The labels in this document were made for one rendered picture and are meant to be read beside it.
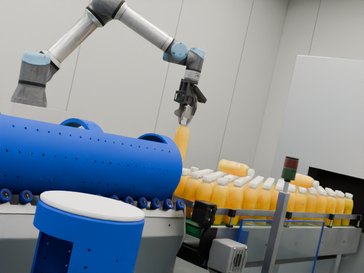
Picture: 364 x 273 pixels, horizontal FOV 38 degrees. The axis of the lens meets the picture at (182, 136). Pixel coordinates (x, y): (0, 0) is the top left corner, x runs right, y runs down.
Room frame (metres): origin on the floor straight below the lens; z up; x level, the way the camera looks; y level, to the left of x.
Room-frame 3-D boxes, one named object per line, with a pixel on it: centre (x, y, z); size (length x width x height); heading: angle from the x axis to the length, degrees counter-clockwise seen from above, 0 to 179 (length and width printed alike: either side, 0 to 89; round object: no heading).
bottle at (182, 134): (2.52, 0.00, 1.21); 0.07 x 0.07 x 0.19
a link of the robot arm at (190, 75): (2.50, 0.01, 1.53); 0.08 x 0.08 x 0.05
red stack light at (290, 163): (2.34, -0.50, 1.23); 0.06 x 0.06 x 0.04
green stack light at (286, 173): (2.34, -0.50, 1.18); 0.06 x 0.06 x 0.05
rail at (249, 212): (2.82, -0.72, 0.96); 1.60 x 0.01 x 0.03; 138
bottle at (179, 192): (2.40, -0.04, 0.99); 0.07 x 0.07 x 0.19
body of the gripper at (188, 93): (2.49, 0.02, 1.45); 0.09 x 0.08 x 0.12; 138
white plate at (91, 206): (1.39, 0.19, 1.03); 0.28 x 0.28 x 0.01
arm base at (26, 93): (2.27, 0.68, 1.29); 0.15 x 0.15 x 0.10
